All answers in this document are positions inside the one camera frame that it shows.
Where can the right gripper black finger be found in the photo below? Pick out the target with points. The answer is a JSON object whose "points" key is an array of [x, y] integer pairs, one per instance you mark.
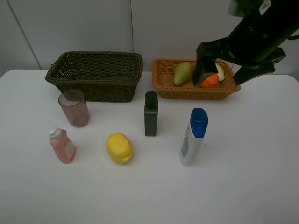
{"points": [[266, 66], [206, 55]]}

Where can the pink bottle white cap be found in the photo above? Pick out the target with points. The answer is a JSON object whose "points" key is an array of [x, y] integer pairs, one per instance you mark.
{"points": [[62, 145]]}

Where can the white bottle blue cap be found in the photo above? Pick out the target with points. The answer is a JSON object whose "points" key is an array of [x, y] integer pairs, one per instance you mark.
{"points": [[194, 136]]}

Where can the orange wicker basket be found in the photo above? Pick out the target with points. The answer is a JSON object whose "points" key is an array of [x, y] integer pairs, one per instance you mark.
{"points": [[163, 75]]}

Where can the avocado half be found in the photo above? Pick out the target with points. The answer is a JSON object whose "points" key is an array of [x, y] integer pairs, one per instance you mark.
{"points": [[220, 73]]}

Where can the green red pear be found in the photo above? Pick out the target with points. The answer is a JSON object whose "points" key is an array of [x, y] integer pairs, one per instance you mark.
{"points": [[182, 73]]}

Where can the dark brown wicker basket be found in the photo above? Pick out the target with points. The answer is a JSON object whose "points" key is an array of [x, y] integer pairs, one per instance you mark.
{"points": [[102, 76]]}

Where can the black square pump bottle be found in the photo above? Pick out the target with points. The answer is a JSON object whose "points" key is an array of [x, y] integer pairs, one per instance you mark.
{"points": [[150, 113]]}

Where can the yellow lemon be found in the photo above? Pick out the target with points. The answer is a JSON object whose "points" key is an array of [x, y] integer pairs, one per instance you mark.
{"points": [[119, 148]]}

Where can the orange tangerine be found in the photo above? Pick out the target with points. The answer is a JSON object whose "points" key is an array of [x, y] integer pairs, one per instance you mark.
{"points": [[210, 82]]}

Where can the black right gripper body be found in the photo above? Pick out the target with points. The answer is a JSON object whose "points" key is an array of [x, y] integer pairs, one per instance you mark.
{"points": [[265, 25]]}

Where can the translucent brown plastic cup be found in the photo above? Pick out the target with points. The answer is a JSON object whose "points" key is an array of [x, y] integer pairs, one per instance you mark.
{"points": [[74, 107]]}

